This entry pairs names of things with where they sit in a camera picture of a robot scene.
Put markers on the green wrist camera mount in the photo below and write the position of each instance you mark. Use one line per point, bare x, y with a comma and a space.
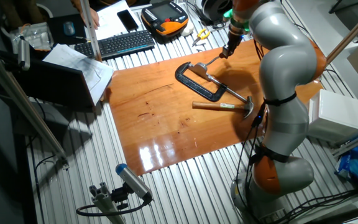
228, 14

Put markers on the white rounded object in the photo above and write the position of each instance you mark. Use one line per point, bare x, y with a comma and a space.
187, 29

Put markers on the black smartphone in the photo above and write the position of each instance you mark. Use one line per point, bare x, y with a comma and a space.
127, 20

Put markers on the white plastic box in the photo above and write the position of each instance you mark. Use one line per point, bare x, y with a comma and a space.
337, 115

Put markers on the glossy wooden board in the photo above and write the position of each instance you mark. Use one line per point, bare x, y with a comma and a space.
160, 124

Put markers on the plain white paper sheet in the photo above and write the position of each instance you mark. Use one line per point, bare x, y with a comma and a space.
109, 21

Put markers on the blue computer mouse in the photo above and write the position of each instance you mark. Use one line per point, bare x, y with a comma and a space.
69, 28

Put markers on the chrome lever with brown knob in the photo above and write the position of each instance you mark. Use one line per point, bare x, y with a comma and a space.
212, 60

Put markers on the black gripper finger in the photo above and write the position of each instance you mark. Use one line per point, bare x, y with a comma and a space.
229, 53
224, 53

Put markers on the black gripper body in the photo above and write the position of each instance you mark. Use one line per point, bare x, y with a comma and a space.
234, 41

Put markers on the clear plastic bag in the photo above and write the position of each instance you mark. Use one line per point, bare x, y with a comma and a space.
36, 35

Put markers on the black laptop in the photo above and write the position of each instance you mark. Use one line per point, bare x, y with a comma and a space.
54, 84

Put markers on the short aluminium camera post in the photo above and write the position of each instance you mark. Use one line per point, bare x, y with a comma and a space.
104, 202

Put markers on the black keyboard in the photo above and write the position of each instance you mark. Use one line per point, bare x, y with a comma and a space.
120, 43

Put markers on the black C-clamp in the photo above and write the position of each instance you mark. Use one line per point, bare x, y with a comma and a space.
194, 87

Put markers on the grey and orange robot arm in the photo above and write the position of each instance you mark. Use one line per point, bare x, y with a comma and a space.
291, 68

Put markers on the person's bare hand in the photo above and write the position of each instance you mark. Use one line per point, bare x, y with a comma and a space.
95, 20

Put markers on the forearm in brown sleeve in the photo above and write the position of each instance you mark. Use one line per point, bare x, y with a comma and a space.
76, 3

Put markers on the silver cylindrical camera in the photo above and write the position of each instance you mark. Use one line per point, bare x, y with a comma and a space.
24, 53

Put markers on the aluminium frame bar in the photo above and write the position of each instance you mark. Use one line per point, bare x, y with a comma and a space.
20, 102
91, 34
353, 32
356, 142

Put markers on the silver camera with blue cap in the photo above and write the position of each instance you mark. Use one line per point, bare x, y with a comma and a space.
134, 182

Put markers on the black mouse pad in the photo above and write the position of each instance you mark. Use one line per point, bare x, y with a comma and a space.
56, 29

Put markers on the orange and grey teach pendant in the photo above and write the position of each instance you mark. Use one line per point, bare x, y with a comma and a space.
166, 18

